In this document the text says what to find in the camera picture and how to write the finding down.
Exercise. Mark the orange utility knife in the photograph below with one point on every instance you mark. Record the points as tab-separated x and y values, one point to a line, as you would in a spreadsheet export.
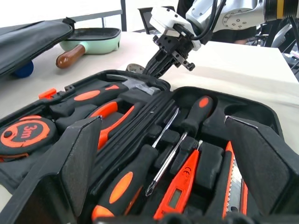
230	168

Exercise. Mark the black monitor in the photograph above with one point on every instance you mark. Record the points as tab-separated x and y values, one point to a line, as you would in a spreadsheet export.
146	21

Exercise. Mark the black orange hammer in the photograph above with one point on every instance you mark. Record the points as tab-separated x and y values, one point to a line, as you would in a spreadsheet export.
86	95

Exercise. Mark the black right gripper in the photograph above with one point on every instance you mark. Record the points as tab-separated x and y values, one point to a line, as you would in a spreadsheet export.
175	45

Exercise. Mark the black metal frame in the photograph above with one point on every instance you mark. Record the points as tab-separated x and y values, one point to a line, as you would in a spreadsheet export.
123	14

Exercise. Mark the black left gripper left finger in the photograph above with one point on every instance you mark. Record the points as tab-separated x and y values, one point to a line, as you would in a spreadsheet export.
46	186

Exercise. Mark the black plastic tool case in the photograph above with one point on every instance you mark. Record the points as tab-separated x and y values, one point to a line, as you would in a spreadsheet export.
210	163

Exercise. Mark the grey round tape roll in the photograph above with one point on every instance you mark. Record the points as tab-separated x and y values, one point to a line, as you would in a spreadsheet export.
135	68

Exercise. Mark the black fabric bag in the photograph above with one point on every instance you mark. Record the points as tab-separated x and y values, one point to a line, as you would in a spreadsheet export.
30	42

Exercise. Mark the orange black pliers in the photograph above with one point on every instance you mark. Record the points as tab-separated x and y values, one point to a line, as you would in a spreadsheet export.
109	121

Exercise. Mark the black orange tape measure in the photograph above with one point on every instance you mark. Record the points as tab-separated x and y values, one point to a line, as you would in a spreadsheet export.
25	135

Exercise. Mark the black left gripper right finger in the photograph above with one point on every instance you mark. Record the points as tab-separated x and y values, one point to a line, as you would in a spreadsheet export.
268	168

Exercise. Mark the black orange Phillips screwdriver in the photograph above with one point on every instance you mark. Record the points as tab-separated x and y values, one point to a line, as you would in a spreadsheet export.
198	114

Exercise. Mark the blue round object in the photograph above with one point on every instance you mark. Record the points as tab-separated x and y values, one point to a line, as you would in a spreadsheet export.
23	70

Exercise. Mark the black orange flat screwdriver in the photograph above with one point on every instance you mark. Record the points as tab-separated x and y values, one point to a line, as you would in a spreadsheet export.
123	184

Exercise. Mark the orange voltage tester pen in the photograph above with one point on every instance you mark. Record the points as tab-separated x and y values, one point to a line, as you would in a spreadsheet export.
184	177

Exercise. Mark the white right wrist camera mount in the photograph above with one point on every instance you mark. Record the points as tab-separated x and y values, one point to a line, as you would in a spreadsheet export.
163	19

